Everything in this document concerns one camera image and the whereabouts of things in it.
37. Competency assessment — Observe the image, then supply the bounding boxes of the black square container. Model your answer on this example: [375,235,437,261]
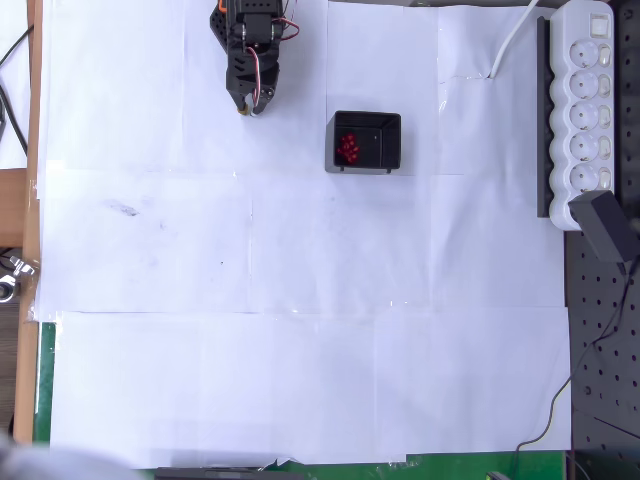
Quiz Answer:
[324,110,403,175]

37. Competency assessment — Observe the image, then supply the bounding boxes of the metal clamp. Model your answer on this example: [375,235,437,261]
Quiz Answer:
[0,254,40,304]

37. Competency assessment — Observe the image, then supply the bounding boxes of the white paper table cover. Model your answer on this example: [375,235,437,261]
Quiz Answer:
[33,0,574,471]

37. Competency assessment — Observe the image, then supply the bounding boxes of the white power strip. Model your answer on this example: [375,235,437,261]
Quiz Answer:
[548,0,616,231]

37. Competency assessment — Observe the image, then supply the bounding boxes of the green cutting mat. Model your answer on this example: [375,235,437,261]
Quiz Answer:
[33,321,571,480]

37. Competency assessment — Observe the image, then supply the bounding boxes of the black power adapter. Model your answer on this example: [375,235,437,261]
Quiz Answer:
[568,189,635,264]

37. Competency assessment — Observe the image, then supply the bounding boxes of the flat black device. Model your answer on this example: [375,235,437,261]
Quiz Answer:
[154,466,305,480]

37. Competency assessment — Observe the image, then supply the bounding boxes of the blurred grey object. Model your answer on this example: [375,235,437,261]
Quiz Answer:
[0,432,141,480]

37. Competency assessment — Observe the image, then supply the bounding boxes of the black perforated pegboard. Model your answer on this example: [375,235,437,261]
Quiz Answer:
[563,0,640,480]

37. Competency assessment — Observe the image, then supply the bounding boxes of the white power cable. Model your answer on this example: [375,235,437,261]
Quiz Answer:
[488,0,541,80]

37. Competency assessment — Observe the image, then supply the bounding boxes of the thin black adapter cable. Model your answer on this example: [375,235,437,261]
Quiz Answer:
[507,262,632,480]

